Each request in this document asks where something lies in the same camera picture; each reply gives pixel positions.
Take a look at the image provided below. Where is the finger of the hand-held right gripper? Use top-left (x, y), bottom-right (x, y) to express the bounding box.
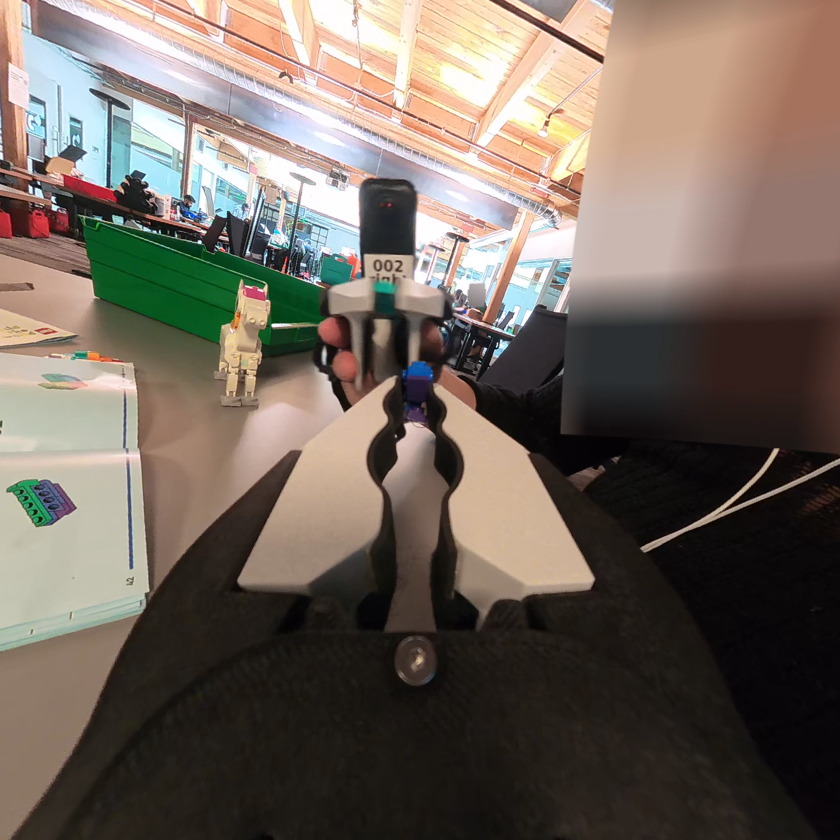
top-left (395, 281), bottom-right (448, 368)
top-left (326, 279), bottom-right (382, 392)

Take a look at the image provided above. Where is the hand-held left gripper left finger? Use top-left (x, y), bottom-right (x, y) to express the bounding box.
top-left (236, 375), bottom-right (403, 614)

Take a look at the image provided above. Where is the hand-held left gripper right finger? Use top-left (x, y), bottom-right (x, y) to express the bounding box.
top-left (428, 384), bottom-right (597, 631)

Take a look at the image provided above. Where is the blue purple toy brick assembly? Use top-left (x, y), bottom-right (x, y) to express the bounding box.
top-left (402, 360), bottom-right (434, 426)

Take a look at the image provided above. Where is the person's right forearm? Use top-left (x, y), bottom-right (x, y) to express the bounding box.
top-left (469, 377), bottom-right (575, 463)

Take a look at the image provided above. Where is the person's right hand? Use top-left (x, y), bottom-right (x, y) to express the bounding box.
top-left (318, 315), bottom-right (481, 412)

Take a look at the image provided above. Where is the black floor lamp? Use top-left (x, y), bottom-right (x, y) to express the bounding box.
top-left (88, 88), bottom-right (132, 191)
top-left (289, 172), bottom-right (317, 245)
top-left (445, 230), bottom-right (471, 291)

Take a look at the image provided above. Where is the black fabric chair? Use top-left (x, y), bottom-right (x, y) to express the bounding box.
top-left (476, 305), bottom-right (569, 396)

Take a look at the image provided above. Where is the white toy brick unicorn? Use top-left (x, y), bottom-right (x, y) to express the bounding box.
top-left (213, 279), bottom-right (273, 408)

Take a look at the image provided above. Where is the green plastic bin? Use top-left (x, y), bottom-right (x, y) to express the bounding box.
top-left (79, 215), bottom-right (329, 358)

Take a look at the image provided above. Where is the pale blue instruction booklet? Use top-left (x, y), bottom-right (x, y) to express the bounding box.
top-left (0, 351), bottom-right (151, 654)

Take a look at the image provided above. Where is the person's black clothed body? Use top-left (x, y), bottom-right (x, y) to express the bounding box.
top-left (564, 433), bottom-right (840, 840)

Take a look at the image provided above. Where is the white paper leaflet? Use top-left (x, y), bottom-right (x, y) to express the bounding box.
top-left (0, 308), bottom-right (78, 349)

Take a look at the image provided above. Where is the white cord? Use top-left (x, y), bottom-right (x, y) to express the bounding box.
top-left (640, 448), bottom-right (840, 553)

